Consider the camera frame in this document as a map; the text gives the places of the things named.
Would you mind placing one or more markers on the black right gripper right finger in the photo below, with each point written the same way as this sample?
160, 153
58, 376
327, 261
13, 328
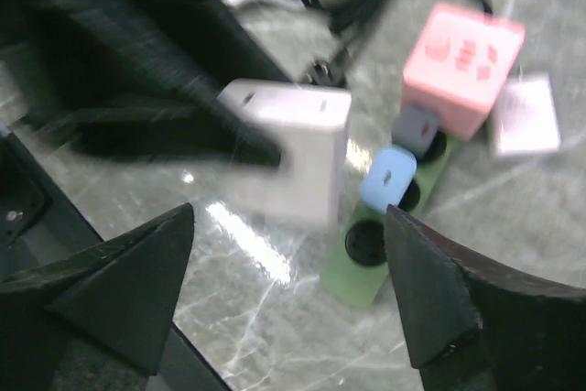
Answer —
472, 323

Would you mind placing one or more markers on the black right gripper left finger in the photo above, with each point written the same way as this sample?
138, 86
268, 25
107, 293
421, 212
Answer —
120, 294

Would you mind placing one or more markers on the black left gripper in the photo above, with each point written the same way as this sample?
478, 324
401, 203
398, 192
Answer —
155, 97

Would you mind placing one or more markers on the large white charger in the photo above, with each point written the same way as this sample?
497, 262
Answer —
311, 123

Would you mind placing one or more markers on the green power strip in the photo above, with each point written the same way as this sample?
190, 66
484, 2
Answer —
357, 266

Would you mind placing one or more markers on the blue charger plug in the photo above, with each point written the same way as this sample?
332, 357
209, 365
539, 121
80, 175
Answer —
388, 178

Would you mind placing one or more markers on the grey charger plug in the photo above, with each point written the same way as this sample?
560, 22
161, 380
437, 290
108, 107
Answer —
414, 129

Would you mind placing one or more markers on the small white charger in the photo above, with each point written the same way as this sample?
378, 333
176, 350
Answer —
523, 120

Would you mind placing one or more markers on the pink cube socket adapter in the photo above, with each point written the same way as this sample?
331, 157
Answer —
459, 65

